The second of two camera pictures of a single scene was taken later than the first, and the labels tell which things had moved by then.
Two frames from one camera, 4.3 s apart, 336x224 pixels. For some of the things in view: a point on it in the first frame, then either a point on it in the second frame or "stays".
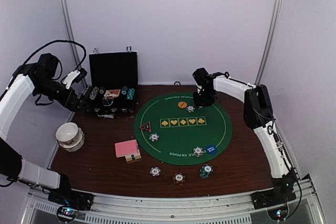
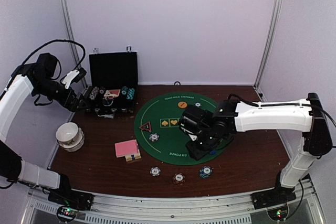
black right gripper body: [207, 97] to [208, 143]
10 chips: [154, 137] stays
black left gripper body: [64, 99] stays
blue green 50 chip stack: [206, 170] stays
